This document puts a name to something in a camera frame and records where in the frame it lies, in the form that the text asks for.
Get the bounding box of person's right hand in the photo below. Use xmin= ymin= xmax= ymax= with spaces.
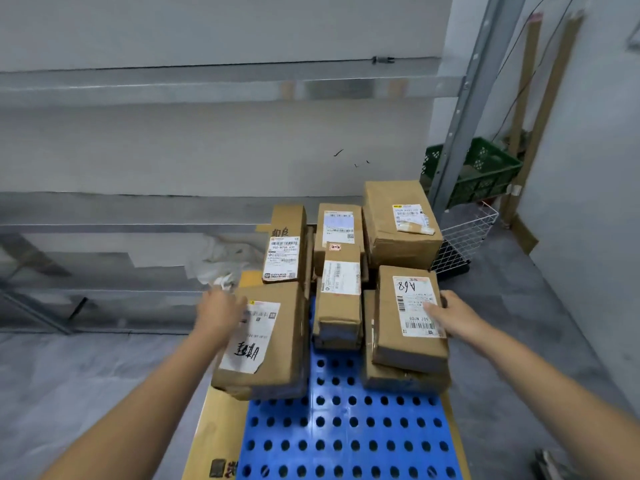
xmin=423 ymin=290 xmax=489 ymax=346

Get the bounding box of person's left hand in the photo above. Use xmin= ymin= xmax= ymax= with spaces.
xmin=194 ymin=288 xmax=250 ymax=352

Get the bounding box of cardboard parcel with handwritten-corner label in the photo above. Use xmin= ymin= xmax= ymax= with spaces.
xmin=372 ymin=265 xmax=451 ymax=374

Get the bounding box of person's right forearm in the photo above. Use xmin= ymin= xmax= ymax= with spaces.
xmin=467 ymin=317 xmax=640 ymax=480

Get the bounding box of person's left forearm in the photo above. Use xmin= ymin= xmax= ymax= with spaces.
xmin=37 ymin=327 xmax=227 ymax=480

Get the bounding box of crumpled white plastic wrap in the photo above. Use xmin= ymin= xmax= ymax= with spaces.
xmin=184 ymin=232 xmax=267 ymax=296

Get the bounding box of large cardboard parcel, scrawled label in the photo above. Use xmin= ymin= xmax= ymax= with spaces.
xmin=211 ymin=282 xmax=311 ymax=401

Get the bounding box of flat cardboard parcel without label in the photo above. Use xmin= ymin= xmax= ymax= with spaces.
xmin=360 ymin=289 xmax=452 ymax=394

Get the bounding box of big cardboard parcel, taped label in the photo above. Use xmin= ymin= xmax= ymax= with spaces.
xmin=362 ymin=180 xmax=445 ymax=271

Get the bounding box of long cardboard parcel, red sticker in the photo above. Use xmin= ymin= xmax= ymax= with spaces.
xmin=313 ymin=242 xmax=365 ymax=351

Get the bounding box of upright narrow cardboard parcel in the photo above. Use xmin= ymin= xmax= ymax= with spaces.
xmin=262 ymin=204 xmax=309 ymax=286

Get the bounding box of flat cardboard sheet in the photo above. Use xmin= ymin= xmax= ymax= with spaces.
xmin=182 ymin=224 xmax=471 ymax=480

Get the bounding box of cardboard parcel with bluish label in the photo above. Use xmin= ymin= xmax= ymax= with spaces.
xmin=313 ymin=203 xmax=366 ymax=276

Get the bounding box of green plastic crate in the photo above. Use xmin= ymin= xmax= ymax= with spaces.
xmin=419 ymin=137 xmax=524 ymax=210

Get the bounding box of blue perforated plastic pallet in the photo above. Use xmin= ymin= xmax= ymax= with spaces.
xmin=235 ymin=295 xmax=459 ymax=480

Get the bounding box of long cardboard corner strip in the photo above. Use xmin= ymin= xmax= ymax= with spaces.
xmin=502 ymin=12 xmax=544 ymax=156
xmin=499 ymin=10 xmax=586 ymax=229

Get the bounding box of grey metal shelf rack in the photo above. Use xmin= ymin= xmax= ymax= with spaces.
xmin=0 ymin=0 xmax=529 ymax=336

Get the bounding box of white wire basket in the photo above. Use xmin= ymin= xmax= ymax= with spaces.
xmin=430 ymin=200 xmax=500 ymax=276

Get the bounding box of thin black cable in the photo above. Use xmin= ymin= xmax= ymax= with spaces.
xmin=492 ymin=0 xmax=577 ymax=141

